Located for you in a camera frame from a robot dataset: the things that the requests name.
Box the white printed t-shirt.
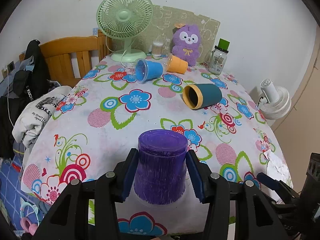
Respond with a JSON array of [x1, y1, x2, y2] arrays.
[[12, 86, 72, 148]]

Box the purple plush toy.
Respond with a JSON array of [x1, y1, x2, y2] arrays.
[[171, 24, 201, 66]]

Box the blue plastic cup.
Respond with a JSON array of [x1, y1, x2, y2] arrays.
[[134, 59, 164, 83]]

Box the glass jar with green lid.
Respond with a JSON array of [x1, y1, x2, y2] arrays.
[[208, 38, 230, 75]]

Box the black jacket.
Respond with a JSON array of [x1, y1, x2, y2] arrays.
[[1, 40, 50, 159]]

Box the purple plastic cup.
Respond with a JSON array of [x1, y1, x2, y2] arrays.
[[134, 129, 188, 205]]

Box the blue checkered bedsheet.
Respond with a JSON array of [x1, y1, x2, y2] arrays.
[[1, 153, 50, 234]]

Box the wooden chair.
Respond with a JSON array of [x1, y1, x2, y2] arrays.
[[19, 30, 112, 87]]

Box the beige patterned board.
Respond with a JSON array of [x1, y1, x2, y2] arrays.
[[132, 5, 220, 62]]

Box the teal cup with yellow rim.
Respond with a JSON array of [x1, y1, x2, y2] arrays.
[[182, 83, 222, 109]]

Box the floral tablecloth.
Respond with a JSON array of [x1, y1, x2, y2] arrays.
[[21, 52, 293, 237]]

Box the pink headphones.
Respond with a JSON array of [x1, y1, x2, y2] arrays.
[[20, 197, 41, 236]]

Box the orange plastic cup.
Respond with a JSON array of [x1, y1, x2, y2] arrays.
[[164, 54, 188, 74]]

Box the wall power outlet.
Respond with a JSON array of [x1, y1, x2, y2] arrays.
[[2, 61, 15, 78]]

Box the white small fan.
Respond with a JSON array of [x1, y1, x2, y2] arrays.
[[258, 79, 291, 120]]

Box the green desk fan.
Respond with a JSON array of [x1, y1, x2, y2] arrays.
[[96, 0, 154, 63]]

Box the crumpled white paper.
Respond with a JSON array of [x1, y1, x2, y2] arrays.
[[264, 150, 293, 187]]

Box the clear toothpick jar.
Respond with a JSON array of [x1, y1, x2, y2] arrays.
[[151, 41, 164, 57]]

